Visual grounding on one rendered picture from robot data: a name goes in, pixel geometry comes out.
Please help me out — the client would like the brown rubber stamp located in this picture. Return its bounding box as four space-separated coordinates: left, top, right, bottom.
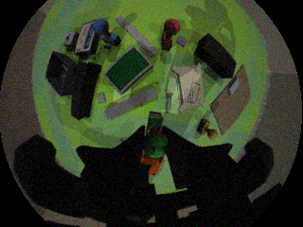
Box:
197 118 219 140

